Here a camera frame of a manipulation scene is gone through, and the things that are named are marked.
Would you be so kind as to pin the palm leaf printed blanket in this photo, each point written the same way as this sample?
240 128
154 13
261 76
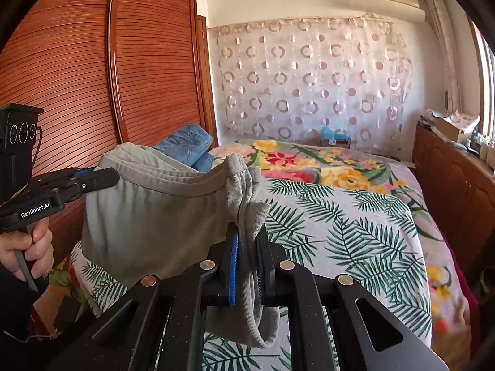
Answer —
348 232

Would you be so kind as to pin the floral fleece blanket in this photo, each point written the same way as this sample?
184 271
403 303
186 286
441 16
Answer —
309 162

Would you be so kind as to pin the white window curtain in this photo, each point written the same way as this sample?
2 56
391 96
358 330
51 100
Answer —
444 46

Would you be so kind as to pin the person's left hand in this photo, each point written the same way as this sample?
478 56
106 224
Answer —
38 247

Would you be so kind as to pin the folded blue jeans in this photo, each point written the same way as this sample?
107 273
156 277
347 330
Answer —
189 143

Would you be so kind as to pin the wooden slatted wardrobe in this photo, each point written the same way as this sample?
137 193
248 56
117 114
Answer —
96 65

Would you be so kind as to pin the small blue toy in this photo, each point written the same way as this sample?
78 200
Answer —
334 136

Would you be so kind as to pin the wooden side cabinet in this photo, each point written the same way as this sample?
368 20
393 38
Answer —
452 185

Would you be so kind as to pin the circle patterned sheer curtain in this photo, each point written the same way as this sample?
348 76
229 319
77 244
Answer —
309 77

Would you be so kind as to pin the row of small bottles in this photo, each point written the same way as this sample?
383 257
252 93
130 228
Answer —
481 147

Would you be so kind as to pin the red blanket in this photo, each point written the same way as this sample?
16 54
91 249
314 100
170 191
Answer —
464 297

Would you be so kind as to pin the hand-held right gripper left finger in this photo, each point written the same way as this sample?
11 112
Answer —
233 274

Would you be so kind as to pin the person's left forearm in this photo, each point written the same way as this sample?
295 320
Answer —
11 317

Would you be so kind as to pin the window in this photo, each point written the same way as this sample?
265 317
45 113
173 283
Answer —
485 85

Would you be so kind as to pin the grey pants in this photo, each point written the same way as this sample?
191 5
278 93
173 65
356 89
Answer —
154 216

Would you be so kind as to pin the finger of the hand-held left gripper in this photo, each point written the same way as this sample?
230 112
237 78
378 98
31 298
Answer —
102 179
69 174

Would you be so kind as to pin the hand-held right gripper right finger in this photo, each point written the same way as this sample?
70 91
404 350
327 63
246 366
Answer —
267 274

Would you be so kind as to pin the cardboard box with papers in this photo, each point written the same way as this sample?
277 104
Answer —
452 125

